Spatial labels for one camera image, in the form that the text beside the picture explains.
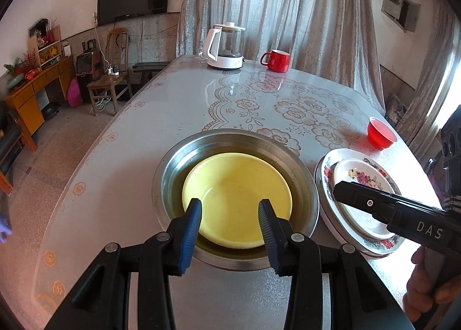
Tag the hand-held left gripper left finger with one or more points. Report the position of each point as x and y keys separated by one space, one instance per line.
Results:
x=191 y=232

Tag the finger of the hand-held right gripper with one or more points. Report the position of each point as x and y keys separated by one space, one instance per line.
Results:
x=363 y=200

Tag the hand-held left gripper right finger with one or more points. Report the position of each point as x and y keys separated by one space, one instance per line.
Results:
x=268 y=236

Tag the small rose print plate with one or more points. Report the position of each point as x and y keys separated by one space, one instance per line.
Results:
x=360 y=175

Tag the floral white plate stack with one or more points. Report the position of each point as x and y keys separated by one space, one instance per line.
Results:
x=328 y=204

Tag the purple rim floral plate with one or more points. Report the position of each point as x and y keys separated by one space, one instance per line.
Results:
x=317 y=193

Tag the yellow plastic bowl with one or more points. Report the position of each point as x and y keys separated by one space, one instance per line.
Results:
x=234 y=189

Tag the stainless steel basin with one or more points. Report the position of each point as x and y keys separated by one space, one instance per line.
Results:
x=169 y=178

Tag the person's right hand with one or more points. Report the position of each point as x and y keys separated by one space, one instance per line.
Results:
x=417 y=290

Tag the small red cup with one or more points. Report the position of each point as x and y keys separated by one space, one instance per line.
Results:
x=381 y=135

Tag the grey side curtain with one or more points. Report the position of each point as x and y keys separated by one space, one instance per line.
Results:
x=432 y=63

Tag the red mug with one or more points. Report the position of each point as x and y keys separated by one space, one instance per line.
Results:
x=279 y=61

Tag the dark bench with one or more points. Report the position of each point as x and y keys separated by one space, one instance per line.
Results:
x=149 y=67

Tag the wooden chair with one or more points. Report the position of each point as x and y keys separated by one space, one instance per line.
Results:
x=108 y=83

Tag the white glass electric kettle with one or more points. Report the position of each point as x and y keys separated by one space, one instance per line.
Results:
x=223 y=61

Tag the white power strip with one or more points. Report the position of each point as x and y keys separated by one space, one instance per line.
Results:
x=113 y=71

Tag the pink bag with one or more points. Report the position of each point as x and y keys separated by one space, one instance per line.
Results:
x=74 y=94

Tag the purple cloth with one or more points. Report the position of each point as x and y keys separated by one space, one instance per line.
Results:
x=4 y=229

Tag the small black television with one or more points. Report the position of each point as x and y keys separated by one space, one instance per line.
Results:
x=86 y=63

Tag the grey pleated curtain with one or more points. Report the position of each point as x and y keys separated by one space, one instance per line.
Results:
x=288 y=2

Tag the wooden desk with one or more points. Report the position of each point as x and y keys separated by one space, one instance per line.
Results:
x=25 y=99

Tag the white router box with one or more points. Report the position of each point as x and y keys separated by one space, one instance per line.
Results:
x=67 y=49

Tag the wooden display shelf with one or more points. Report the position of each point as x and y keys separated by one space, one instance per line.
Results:
x=46 y=52

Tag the green potted plant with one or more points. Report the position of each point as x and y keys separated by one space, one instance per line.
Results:
x=14 y=70

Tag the wall electric panel box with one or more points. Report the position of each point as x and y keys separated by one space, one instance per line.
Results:
x=396 y=5

